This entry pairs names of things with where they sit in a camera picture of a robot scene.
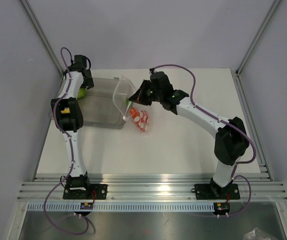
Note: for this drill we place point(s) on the right aluminium frame post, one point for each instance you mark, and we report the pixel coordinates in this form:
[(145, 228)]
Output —
[(272, 11)]

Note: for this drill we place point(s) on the aluminium mounting rail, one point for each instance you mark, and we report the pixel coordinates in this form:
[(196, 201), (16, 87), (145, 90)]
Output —
[(158, 187)]

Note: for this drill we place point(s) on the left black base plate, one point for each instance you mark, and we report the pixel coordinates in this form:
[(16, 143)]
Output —
[(99, 191)]

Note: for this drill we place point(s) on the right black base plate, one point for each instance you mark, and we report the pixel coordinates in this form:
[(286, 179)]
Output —
[(207, 191)]

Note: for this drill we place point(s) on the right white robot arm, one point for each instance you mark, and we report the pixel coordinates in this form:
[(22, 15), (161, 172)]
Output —
[(230, 143)]

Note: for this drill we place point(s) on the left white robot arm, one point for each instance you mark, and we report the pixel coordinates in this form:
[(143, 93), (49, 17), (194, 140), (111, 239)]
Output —
[(68, 119)]

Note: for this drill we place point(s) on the clear plastic food bin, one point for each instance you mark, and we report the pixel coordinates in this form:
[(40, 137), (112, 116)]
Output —
[(97, 106)]

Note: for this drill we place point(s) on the crumpled plastic wrapper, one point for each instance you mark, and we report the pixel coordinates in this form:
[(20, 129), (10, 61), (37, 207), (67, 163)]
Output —
[(258, 234)]

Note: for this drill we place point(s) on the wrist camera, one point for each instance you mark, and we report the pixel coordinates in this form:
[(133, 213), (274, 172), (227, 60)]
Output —
[(159, 80), (82, 60)]

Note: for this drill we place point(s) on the white slotted cable duct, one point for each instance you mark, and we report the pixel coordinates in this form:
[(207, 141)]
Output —
[(184, 207)]

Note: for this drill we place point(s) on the orange toy carrot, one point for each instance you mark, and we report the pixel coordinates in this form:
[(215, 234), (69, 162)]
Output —
[(131, 111)]

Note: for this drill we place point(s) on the aluminium frame post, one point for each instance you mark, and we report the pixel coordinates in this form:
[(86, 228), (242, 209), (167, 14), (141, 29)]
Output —
[(27, 8), (272, 11)]

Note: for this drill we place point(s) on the green toy cabbage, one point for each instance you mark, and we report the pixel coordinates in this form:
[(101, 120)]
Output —
[(82, 92)]

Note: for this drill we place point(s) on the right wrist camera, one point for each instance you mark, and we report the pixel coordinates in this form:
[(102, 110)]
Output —
[(159, 80)]

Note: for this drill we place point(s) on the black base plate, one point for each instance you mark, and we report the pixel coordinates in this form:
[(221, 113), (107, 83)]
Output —
[(207, 191), (99, 191)]

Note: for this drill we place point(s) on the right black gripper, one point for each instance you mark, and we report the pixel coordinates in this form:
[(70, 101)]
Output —
[(139, 96)]

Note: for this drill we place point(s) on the left aluminium frame post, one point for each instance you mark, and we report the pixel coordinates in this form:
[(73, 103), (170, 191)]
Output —
[(27, 8)]

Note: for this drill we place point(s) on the polka dot zip bag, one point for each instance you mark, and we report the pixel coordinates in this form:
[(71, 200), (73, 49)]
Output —
[(123, 90)]

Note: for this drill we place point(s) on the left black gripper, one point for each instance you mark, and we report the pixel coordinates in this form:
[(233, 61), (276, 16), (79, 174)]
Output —
[(87, 83)]

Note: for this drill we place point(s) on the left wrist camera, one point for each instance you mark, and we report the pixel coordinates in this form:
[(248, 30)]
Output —
[(82, 60)]

